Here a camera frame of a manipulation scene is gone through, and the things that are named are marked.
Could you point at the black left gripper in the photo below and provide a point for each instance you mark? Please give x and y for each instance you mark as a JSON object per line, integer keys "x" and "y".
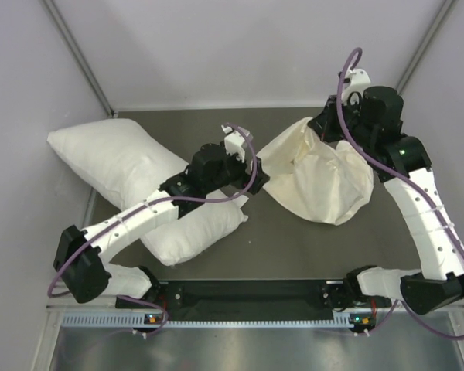
{"x": 243, "y": 178}

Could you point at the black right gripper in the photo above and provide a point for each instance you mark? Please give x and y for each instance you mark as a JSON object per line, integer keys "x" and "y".
{"x": 322, "y": 123}

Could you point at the cream pillowcase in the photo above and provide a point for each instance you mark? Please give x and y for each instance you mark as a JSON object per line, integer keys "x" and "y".
{"x": 313, "y": 180}

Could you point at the white pillow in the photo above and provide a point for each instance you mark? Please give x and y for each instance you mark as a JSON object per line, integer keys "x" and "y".
{"x": 121, "y": 161}

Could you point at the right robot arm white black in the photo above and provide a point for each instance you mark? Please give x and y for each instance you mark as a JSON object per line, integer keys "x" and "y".
{"x": 440, "y": 279}

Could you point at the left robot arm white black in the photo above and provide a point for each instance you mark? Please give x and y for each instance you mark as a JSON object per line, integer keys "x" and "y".
{"x": 83, "y": 258}

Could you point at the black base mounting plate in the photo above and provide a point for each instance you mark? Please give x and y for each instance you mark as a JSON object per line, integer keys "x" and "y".
{"x": 254, "y": 300}

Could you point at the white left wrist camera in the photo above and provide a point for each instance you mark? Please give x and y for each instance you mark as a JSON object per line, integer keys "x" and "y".
{"x": 235, "y": 143}

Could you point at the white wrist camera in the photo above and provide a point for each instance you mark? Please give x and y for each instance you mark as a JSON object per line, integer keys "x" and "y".
{"x": 235, "y": 143}
{"x": 355, "y": 81}

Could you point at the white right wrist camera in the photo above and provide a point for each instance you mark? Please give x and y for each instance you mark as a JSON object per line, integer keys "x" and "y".
{"x": 355, "y": 81}

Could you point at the right aluminium corner post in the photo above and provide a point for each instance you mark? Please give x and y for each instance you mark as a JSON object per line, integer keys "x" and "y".
{"x": 440, "y": 18}

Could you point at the aluminium corner post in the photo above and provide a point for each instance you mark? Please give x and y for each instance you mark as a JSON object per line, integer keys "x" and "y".
{"x": 440, "y": 18}
{"x": 76, "y": 52}

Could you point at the left aluminium corner post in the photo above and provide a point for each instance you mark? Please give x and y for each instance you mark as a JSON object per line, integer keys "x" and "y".
{"x": 76, "y": 52}

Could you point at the aluminium frame rail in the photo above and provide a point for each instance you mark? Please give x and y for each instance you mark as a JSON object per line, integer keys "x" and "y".
{"x": 64, "y": 307}

